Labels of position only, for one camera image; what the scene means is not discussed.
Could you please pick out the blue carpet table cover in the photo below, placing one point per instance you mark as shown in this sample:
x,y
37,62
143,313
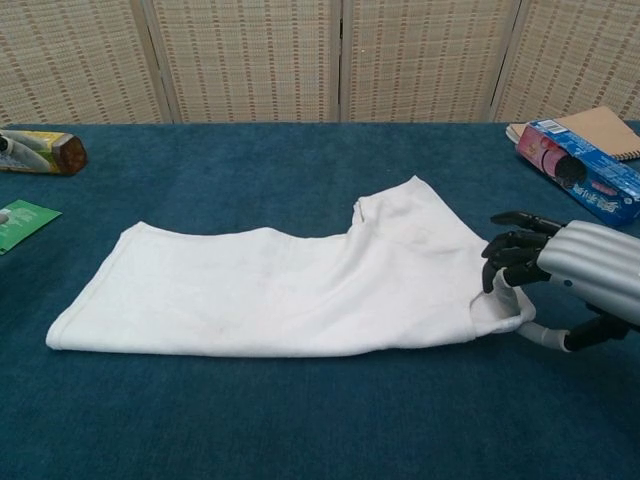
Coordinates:
x,y
300,425

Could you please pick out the blue pink cookie box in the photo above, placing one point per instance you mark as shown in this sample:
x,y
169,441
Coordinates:
x,y
600,185

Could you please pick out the green sachet packet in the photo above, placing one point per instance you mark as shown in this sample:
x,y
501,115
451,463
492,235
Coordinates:
x,y
30,225

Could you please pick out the white T-shirt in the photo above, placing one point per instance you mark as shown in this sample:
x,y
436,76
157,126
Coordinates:
x,y
250,285

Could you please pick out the woven bamboo screen panel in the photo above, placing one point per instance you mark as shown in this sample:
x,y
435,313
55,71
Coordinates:
x,y
75,60
245,60
580,55
430,60

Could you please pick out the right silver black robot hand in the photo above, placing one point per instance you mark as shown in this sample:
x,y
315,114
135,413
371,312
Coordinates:
x,y
590,265

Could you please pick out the yellow label tea bottle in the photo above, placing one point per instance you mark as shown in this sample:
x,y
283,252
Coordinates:
x,y
65,150

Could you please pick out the brown spiral notebook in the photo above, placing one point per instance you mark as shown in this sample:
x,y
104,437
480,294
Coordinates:
x,y
595,127

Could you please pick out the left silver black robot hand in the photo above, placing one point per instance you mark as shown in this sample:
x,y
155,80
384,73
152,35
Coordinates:
x,y
22,150

